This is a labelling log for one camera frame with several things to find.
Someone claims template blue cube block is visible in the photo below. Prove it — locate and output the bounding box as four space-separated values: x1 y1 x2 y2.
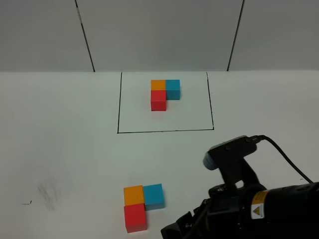
165 80 180 100

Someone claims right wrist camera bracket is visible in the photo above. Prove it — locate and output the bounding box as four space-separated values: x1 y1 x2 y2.
203 135 265 190

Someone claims template orange cube block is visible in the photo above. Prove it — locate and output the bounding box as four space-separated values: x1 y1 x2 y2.
151 80 166 91

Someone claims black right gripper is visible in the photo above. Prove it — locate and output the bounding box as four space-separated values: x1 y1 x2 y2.
160 183 252 239

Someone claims template red cube block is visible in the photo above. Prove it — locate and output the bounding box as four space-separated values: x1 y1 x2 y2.
151 90 166 111

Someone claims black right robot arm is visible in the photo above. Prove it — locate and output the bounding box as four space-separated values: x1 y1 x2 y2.
160 183 319 239

